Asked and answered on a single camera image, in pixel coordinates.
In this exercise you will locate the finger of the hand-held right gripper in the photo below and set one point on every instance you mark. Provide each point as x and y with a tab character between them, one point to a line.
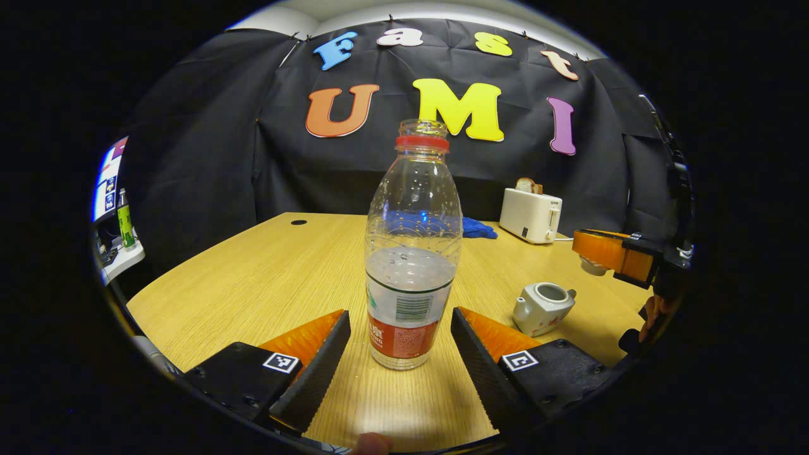
600	248

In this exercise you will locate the white toaster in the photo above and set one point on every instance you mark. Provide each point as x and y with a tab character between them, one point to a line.
529	216

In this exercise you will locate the green drink bottle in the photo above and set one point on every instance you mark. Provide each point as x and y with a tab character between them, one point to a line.
126	221

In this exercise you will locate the white side table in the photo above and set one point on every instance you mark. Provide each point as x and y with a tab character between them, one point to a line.
126	262

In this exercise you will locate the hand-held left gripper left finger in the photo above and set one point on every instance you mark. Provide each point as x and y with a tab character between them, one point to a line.
319	373

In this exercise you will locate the white teacup lid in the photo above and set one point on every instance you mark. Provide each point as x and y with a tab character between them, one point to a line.
594	266

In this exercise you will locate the white ceramic teacup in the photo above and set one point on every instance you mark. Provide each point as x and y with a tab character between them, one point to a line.
537	313

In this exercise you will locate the blue towel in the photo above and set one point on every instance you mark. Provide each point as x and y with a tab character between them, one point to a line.
477	227

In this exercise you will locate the bread slice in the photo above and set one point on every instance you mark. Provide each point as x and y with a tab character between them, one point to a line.
528	186

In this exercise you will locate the clear plastic water bottle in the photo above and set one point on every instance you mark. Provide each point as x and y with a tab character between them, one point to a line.
411	284

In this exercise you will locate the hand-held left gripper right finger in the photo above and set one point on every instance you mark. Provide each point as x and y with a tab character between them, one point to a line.
480	373

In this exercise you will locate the computer monitor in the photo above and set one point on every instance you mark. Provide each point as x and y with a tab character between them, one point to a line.
106	183

